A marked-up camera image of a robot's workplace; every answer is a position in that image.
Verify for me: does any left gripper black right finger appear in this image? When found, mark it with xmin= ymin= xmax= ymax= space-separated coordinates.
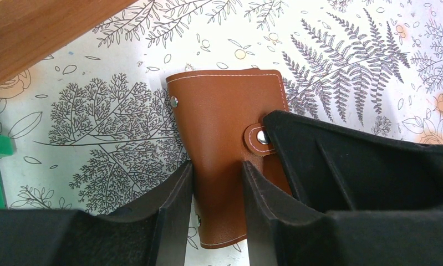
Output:
xmin=242 ymin=161 xmax=443 ymax=265

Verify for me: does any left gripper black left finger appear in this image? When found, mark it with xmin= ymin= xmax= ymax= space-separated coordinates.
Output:
xmin=0 ymin=161 xmax=193 ymax=265

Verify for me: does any orange wooden compartment tray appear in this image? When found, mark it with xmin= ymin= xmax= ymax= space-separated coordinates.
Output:
xmin=0 ymin=0 xmax=133 ymax=85

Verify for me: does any brown leather card holder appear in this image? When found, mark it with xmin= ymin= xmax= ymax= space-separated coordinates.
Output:
xmin=166 ymin=68 xmax=291 ymax=249

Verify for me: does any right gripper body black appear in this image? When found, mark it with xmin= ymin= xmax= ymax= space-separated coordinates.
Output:
xmin=263 ymin=110 xmax=443 ymax=212

